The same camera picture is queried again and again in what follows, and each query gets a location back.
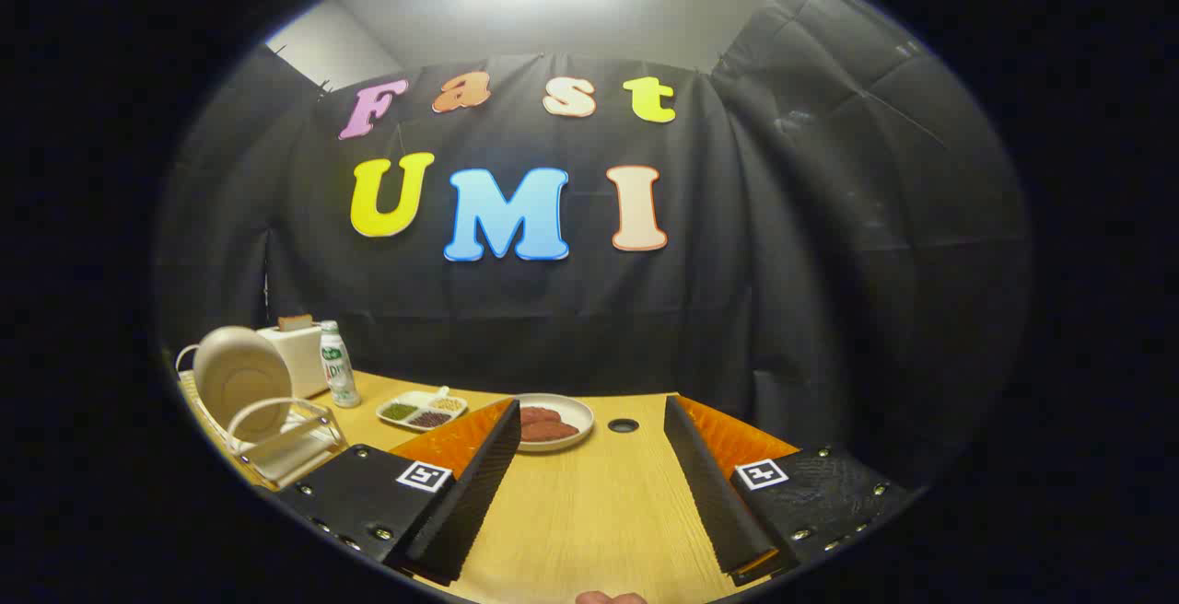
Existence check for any white drink bottle green label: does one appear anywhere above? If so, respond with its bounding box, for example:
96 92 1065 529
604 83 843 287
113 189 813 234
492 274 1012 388
319 320 362 409

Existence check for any white ribbed drain tray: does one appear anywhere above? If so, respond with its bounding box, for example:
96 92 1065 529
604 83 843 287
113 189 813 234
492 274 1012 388
180 369 346 492

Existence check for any white divided snack tray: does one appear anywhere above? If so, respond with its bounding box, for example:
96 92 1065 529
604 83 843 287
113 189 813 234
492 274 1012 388
376 387 469 432

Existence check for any white wire dish rack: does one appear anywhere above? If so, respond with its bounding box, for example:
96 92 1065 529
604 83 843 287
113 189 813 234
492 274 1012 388
175 343 349 493

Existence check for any white toaster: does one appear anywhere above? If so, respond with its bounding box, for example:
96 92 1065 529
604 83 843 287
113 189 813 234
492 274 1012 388
256 320 331 400

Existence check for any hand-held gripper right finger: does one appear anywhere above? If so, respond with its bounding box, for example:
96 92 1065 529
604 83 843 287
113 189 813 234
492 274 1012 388
663 392 924 588

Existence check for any white shallow meat dish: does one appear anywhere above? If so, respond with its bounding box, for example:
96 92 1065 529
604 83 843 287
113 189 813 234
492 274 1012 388
511 392 595 453

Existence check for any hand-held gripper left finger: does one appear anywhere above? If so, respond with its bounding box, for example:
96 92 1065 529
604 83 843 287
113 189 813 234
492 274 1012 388
274 397 522 587

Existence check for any cream round plate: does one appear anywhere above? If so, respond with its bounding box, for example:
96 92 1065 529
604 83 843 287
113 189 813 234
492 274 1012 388
193 326 294 444

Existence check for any black backdrop cloth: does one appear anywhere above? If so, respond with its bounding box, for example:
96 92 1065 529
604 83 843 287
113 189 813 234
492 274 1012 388
157 0 1033 494

